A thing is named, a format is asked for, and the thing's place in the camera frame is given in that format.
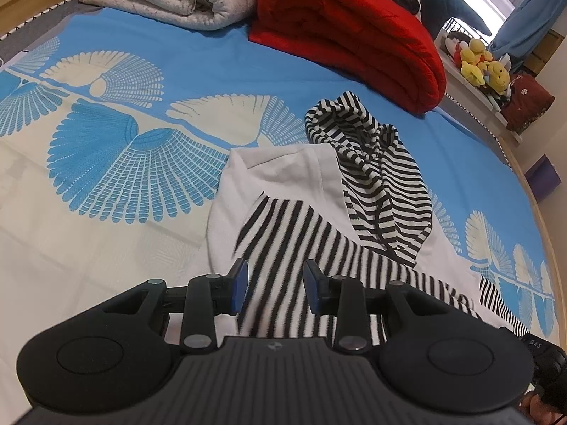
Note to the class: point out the purple box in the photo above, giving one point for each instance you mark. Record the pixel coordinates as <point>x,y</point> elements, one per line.
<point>545,177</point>

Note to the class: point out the white red plush toy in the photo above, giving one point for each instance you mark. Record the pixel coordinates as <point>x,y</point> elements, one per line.
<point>452,45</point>

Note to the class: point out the person's right hand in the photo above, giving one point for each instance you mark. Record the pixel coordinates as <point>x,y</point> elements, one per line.
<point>538,412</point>

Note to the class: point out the folded red blanket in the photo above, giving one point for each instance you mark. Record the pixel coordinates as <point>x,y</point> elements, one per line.
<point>345,31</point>

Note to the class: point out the dark red bag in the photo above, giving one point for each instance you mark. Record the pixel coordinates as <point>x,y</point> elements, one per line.
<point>529,102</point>

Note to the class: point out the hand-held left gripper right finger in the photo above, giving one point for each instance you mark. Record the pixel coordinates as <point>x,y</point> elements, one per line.
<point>313,290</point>

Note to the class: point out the blue curtain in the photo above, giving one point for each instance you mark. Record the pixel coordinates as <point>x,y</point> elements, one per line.
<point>536,9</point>

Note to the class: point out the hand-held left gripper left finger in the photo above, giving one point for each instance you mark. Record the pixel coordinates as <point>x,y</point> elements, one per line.
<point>238,287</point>

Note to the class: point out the black white striped hoodie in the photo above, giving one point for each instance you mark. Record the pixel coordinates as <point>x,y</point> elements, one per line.
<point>283,186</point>

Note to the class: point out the blue white patterned bed sheet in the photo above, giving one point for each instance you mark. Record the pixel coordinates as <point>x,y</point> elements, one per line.
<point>274,66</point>

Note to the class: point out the yellow smiling plush toy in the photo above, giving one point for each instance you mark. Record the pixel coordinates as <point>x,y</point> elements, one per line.
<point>498,75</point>

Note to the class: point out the yellow plush toys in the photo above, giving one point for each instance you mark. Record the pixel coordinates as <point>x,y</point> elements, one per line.
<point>469,93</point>

